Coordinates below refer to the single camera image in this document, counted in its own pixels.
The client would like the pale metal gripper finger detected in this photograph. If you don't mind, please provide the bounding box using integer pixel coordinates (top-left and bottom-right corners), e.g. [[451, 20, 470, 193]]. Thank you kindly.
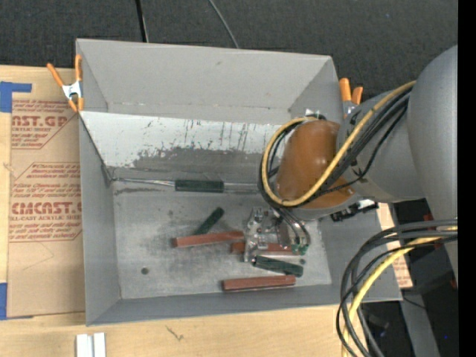
[[243, 242, 266, 263], [245, 218, 267, 243]]

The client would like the red-brown flat block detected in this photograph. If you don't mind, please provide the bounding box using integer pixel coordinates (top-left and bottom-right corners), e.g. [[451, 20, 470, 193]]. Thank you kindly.
[[229, 240, 295, 256], [170, 230, 245, 249], [221, 274, 298, 293]]

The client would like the dark green flat block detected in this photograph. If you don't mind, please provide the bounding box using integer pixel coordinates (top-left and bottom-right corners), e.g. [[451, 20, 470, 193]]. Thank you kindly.
[[193, 207, 225, 237], [252, 255, 304, 278], [174, 178, 225, 193]]

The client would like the grey metal bin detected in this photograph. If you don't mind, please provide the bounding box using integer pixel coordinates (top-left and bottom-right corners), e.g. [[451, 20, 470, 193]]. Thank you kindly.
[[75, 38, 403, 327]]

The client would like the brown cardboard board, red print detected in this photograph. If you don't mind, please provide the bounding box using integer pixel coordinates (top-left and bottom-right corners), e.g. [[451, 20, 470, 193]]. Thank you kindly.
[[0, 64, 414, 319]]

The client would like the black cylinder on white bracket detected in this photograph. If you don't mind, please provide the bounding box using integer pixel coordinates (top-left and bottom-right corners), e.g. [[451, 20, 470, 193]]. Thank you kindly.
[[329, 198, 377, 222]]

